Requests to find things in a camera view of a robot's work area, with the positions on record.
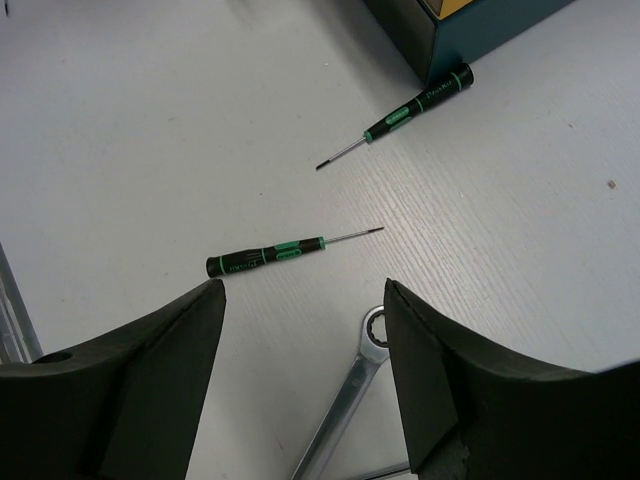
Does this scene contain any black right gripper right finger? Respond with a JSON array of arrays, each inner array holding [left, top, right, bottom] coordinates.
[[384, 280, 639, 479]]

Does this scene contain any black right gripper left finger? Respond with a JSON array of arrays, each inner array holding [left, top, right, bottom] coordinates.
[[1, 280, 226, 479]]

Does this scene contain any small black green precision screwdriver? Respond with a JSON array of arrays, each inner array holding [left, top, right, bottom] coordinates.
[[205, 227, 384, 278]]

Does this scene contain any small combination wrench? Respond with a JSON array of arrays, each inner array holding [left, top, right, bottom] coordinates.
[[360, 462, 410, 480]]

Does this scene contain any large ratchet combination wrench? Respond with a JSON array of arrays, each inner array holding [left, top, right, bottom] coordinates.
[[291, 305, 389, 480]]

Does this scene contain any small precision screwdriver by cabinet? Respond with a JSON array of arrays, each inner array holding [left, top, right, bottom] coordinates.
[[316, 63, 474, 170]]

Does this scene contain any teal drawer cabinet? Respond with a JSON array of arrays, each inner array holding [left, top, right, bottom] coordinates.
[[365, 0, 571, 84]]

